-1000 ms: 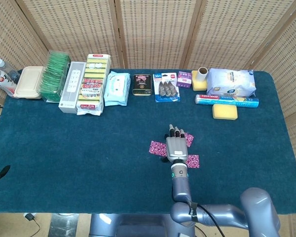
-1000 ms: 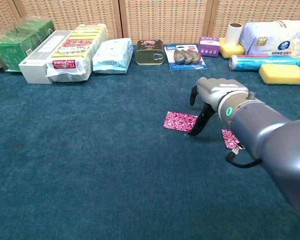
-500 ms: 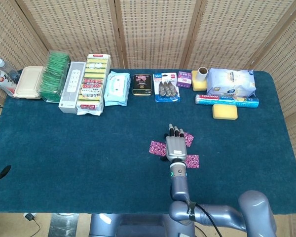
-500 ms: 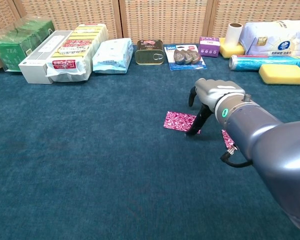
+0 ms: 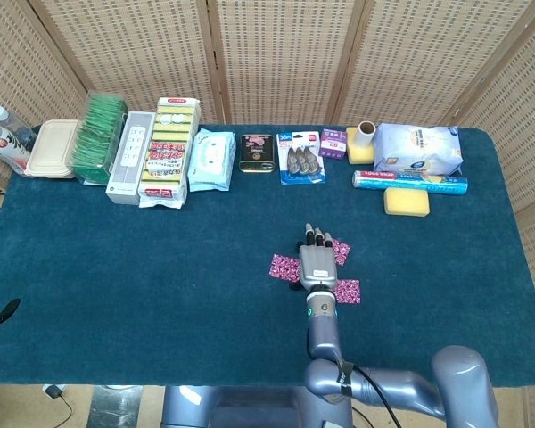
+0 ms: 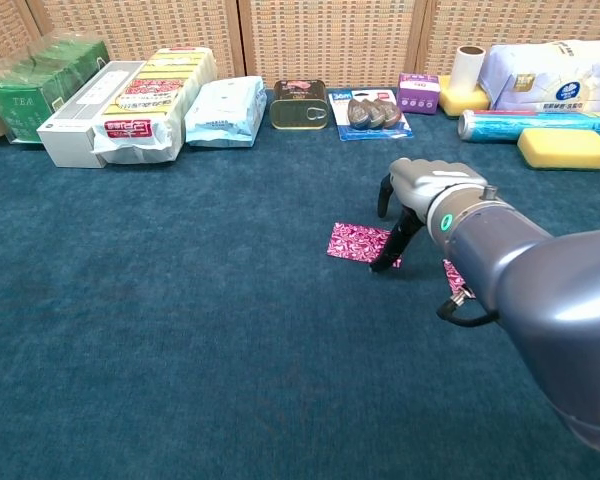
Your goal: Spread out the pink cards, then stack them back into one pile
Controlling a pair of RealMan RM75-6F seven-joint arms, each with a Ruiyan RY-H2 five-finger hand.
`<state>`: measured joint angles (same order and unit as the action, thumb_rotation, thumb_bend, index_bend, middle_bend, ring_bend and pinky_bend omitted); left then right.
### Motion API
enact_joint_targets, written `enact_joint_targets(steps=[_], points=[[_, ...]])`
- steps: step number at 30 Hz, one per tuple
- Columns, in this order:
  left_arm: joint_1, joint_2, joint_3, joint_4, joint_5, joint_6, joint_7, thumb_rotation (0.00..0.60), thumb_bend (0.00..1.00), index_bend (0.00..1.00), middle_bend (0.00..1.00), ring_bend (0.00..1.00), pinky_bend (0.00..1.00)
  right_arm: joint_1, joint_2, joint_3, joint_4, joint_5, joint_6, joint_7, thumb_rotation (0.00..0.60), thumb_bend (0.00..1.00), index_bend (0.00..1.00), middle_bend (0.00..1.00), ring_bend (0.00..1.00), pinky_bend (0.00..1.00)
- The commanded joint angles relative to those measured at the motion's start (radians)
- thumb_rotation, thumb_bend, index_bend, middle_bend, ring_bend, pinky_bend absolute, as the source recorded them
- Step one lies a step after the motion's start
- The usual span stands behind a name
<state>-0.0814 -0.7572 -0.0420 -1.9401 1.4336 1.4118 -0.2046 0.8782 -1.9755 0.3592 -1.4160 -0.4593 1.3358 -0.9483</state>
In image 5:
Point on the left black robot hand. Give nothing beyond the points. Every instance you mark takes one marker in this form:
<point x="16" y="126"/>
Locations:
<point x="4" y="312"/>

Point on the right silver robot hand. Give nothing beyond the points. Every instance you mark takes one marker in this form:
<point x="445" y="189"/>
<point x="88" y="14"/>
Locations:
<point x="318" y="265"/>

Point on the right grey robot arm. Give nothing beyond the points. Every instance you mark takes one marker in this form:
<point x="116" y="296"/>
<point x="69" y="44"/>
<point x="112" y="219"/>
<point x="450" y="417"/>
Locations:
<point x="323" y="330"/>

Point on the yellow sponge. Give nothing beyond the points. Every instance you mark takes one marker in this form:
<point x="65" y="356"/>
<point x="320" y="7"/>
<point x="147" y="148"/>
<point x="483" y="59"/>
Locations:
<point x="405" y="201"/>
<point x="359" y="153"/>

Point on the blue blister pack brown items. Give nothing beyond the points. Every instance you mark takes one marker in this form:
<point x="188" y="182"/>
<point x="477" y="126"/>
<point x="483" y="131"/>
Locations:
<point x="301" y="158"/>

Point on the small purple box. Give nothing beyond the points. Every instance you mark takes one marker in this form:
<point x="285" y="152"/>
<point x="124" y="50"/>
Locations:
<point x="333" y="145"/>

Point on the blue cling wrap roll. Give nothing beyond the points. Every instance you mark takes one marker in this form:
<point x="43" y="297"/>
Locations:
<point x="405" y="180"/>

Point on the black gold meat tin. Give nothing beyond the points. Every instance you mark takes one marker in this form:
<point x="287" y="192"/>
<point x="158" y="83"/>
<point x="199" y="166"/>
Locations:
<point x="257" y="153"/>

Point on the white paper roll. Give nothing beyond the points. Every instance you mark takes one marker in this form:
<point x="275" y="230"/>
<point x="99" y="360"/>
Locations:
<point x="366" y="136"/>

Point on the silver metal floor plate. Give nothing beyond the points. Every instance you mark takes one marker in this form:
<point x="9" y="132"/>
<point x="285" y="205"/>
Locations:
<point x="116" y="408"/>

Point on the white tissue bag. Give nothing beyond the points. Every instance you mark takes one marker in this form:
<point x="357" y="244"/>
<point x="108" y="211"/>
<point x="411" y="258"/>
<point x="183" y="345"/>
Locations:
<point x="414" y="149"/>

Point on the light blue wet wipes pack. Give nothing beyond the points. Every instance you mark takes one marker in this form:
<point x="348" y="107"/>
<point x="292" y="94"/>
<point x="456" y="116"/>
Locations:
<point x="209" y="158"/>

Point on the blue carpet table cover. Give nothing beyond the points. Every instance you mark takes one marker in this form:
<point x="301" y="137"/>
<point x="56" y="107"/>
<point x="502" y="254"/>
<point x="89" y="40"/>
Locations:
<point x="160" y="267"/>

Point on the grey robot torso base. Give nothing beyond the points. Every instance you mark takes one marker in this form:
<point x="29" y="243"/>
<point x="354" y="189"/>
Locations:
<point x="249" y="410"/>

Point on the white labelled drink bottle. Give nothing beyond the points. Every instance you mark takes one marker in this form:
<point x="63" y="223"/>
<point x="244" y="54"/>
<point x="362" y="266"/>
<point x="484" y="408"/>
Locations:
<point x="4" y="147"/>

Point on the beige lidded food container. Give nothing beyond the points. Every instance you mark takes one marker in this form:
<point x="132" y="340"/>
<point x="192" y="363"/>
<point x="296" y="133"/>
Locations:
<point x="51" y="149"/>

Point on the yellow scouring sponge multipack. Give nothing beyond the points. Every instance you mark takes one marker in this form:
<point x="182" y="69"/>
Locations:
<point x="167" y="151"/>

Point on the clear bottle white cap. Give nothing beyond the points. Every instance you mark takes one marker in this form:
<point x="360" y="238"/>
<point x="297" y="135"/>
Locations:
<point x="11" y="122"/>

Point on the white power strip box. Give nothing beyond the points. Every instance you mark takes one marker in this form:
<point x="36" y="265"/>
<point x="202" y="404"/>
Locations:
<point x="127" y="160"/>

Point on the clear box green tea bags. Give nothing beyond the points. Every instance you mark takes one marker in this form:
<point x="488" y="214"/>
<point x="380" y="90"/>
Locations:
<point x="96" y="138"/>

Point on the woven wooden folding screen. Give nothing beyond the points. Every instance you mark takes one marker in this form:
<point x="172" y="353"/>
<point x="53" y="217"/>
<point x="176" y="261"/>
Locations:
<point x="281" y="58"/>

